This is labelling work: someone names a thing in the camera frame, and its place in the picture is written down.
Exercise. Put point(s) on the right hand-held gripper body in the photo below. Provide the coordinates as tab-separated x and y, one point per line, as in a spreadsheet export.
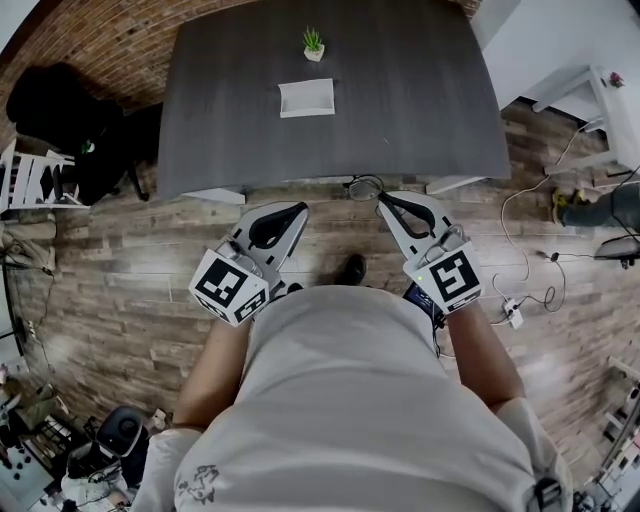
452	277

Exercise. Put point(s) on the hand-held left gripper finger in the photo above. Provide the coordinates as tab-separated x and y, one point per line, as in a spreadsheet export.
287	245
272	220

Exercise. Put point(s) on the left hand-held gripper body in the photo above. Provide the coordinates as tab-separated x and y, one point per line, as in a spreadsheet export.
227	287

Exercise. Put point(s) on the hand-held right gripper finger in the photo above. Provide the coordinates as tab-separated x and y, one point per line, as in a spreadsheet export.
430	215
400	232

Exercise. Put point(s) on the black thin-framed glasses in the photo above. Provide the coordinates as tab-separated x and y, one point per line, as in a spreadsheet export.
361	190

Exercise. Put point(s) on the white glasses case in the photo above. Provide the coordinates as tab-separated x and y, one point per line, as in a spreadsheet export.
305	107

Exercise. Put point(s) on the person's right forearm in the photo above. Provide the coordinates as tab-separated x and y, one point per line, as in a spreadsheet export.
480	355

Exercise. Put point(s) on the person's left forearm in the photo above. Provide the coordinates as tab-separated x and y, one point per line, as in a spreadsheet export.
215	370

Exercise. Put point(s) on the blue-screen device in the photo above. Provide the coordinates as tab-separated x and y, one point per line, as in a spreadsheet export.
421	299

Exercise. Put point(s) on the white table foot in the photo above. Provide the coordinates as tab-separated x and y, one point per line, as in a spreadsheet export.
452	183
215	196

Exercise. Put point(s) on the person's black shoe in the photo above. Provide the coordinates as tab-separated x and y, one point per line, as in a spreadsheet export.
354	270

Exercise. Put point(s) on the white power strip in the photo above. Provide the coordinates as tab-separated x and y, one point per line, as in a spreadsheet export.
513	315

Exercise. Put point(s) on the person's white shirt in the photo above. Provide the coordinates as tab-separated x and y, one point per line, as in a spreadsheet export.
350	400

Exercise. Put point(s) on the black chair base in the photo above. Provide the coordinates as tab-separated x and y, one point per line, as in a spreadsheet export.
617	248

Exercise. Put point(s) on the small green potted plant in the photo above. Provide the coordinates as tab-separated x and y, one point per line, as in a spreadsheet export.
314	51

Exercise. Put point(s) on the black and white round device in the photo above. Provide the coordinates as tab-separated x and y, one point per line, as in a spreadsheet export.
120	432

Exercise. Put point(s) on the white side desk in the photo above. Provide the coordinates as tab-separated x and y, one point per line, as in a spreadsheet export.
625	130

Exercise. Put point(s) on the white slatted rack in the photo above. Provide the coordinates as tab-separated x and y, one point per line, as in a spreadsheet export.
25	192

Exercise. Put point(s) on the small pink flower pot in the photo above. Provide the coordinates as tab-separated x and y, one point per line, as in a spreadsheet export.
616	79

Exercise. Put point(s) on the black office chair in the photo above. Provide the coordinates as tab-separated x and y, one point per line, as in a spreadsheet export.
65	115

